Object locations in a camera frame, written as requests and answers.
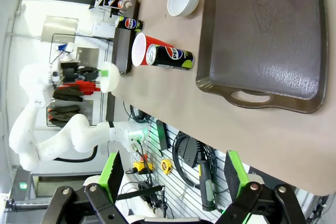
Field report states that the black handle power tool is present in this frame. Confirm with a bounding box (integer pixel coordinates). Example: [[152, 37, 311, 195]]
[[198, 162, 217, 211]]

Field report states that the grey controller box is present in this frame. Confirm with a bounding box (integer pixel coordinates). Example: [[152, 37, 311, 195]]
[[10, 168, 37, 201]]

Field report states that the red plastic cup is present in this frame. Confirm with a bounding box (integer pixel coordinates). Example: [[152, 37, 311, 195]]
[[131, 33, 175, 67]]

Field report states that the white slotted aluminium panel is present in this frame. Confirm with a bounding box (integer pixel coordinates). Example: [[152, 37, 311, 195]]
[[128, 119, 253, 221]]

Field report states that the black Pepsi can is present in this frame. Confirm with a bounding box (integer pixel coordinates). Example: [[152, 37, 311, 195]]
[[114, 16, 144, 33], [145, 43, 195, 72]]

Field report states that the yellow emergency stop box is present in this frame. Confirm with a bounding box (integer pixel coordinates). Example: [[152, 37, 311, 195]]
[[133, 155, 154, 174]]

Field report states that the small white box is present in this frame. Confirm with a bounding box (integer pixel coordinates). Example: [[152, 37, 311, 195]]
[[92, 21, 116, 38]]

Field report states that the black cable bundle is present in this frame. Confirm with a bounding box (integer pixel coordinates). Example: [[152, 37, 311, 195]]
[[130, 104, 149, 124]]

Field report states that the grey metal plate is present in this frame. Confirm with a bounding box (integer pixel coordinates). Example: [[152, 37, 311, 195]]
[[40, 16, 79, 44]]

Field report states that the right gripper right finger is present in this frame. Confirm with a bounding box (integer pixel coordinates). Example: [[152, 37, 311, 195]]
[[216, 150, 307, 224]]

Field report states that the brown plastic serving tray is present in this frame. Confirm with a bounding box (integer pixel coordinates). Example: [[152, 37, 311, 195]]
[[111, 0, 141, 76], [195, 0, 329, 114]]

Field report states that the black power adapter box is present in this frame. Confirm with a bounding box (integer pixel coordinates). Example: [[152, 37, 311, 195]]
[[181, 137, 199, 168]]

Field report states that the black arm base cable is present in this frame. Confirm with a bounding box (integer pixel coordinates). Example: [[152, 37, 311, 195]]
[[55, 144, 98, 163]]

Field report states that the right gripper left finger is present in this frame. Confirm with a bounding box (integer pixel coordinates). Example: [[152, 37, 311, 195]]
[[46, 151, 125, 224]]

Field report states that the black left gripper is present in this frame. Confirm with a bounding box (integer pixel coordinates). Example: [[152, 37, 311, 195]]
[[60, 67, 110, 81]]

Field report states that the black metal rod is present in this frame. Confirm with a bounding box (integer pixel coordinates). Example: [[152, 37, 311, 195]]
[[117, 185, 165, 200]]

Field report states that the black coiled cable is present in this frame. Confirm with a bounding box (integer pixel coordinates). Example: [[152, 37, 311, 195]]
[[173, 132, 218, 187]]

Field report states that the yellow tape measure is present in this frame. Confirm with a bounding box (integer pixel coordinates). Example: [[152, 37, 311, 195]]
[[160, 158, 173, 175]]

